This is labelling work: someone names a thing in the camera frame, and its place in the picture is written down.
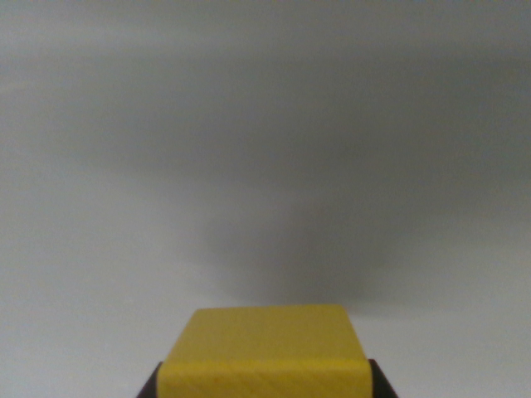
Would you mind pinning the yellow wooden cube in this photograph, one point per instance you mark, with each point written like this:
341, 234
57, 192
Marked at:
265, 352

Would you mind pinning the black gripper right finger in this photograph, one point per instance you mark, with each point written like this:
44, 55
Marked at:
381, 383

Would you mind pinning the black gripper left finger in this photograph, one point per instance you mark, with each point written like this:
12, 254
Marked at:
150, 385

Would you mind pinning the grey plastic bin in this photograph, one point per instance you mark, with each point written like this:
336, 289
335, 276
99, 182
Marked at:
265, 145

